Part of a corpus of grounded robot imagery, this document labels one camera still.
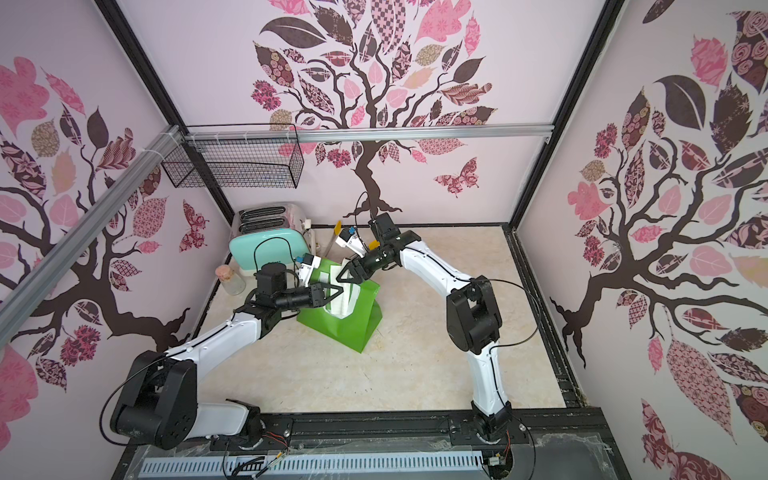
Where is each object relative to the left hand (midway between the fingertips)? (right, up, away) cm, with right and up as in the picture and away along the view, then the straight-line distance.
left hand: (343, 295), depth 81 cm
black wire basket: (-74, +66, +81) cm, 128 cm away
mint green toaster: (-27, +18, +14) cm, 35 cm away
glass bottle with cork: (-40, +2, +16) cm, 43 cm away
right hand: (0, +6, +3) cm, 7 cm away
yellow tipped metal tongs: (+9, +14, -5) cm, 17 cm away
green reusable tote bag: (+3, -10, 0) cm, 10 cm away
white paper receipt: (0, -3, 0) cm, 3 cm away
